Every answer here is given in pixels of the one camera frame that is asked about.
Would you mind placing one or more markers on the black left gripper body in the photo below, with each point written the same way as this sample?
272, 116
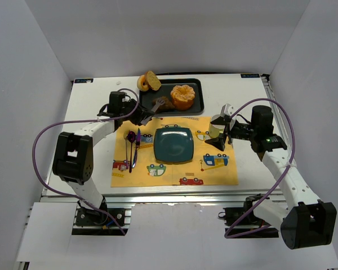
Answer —
142, 114

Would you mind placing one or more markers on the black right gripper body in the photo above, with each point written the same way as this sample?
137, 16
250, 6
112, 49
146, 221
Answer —
227, 131

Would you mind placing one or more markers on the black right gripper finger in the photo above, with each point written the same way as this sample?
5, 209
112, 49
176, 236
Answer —
218, 120
218, 142

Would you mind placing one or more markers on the silver metal tongs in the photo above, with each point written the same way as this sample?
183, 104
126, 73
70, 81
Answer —
159, 102

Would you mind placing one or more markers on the brown chocolate bread piece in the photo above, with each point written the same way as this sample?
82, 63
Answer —
167, 106

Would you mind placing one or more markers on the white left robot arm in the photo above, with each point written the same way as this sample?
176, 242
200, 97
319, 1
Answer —
74, 154

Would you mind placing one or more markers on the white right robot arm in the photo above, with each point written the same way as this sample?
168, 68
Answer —
307, 221

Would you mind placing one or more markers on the light green mug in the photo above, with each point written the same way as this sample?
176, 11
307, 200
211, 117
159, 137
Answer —
215, 130

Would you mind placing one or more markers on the purple iridescent spoon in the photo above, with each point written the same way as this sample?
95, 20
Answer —
131, 138

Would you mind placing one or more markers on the purple iridescent knife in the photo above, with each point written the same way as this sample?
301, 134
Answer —
137, 145

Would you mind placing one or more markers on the glazed donut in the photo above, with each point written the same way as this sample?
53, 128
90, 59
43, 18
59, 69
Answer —
142, 84

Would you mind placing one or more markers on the sliced baguette piece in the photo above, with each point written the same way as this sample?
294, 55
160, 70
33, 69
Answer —
152, 80

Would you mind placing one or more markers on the yellow car print placemat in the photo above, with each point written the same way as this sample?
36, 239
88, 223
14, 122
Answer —
209, 166

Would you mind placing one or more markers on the teal square plate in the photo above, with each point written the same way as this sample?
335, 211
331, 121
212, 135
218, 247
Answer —
173, 145

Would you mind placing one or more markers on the orange bundt cake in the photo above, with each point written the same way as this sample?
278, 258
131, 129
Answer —
182, 97

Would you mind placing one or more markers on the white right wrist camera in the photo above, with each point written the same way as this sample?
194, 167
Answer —
227, 110

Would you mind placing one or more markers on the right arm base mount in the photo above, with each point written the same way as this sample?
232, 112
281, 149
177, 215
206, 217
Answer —
250, 227

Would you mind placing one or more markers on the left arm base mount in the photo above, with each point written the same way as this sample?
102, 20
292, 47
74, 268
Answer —
88, 222

